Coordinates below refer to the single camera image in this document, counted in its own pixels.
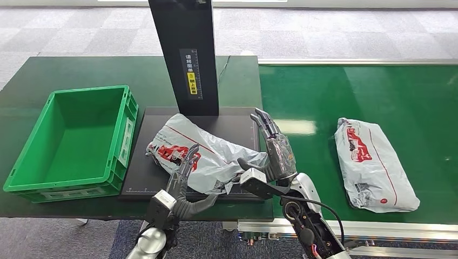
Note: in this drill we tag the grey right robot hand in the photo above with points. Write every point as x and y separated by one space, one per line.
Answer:
281 157

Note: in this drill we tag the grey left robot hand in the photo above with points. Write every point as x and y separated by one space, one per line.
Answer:
180 203

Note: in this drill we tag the grey red-print courier package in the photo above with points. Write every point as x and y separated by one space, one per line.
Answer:
375 171
211 157

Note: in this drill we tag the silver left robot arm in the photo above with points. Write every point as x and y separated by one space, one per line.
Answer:
150 245

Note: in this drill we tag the conveyor terminal block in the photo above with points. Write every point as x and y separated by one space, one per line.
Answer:
256 237

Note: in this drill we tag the green conveyor belt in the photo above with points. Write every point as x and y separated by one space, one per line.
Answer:
393 93

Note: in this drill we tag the black inbound scanner machine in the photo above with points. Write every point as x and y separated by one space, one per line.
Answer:
189 53

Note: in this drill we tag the small white round object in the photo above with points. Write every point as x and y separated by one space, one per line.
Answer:
247 53

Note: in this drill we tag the green plastic crate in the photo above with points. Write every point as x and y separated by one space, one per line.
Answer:
82 143

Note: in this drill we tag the dark green table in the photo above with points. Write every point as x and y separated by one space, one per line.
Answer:
89 71

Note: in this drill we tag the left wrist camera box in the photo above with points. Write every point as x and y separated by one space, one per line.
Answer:
161 211

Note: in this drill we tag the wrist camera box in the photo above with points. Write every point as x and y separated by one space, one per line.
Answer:
161 211
256 180

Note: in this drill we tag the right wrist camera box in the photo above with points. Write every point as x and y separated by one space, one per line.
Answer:
256 180

